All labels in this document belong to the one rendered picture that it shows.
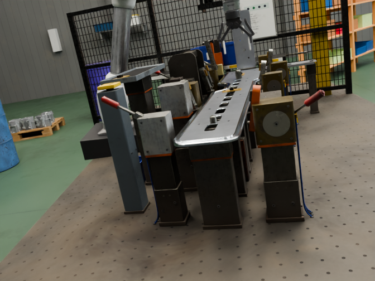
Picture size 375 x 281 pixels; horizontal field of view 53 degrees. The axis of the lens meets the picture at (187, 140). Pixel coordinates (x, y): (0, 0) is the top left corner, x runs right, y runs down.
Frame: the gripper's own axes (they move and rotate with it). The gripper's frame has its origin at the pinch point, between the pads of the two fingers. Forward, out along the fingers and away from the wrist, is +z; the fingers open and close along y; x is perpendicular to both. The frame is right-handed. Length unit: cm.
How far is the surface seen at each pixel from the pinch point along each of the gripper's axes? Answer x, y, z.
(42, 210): 51, -191, 114
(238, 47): 26.7, -2.2, 0.5
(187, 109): -83, -12, 12
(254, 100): -107, 14, 7
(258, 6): 54, 12, -21
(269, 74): -43.4, 16.7, 9.5
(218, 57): 28.5, -15.2, 4.5
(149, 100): -71, -30, 9
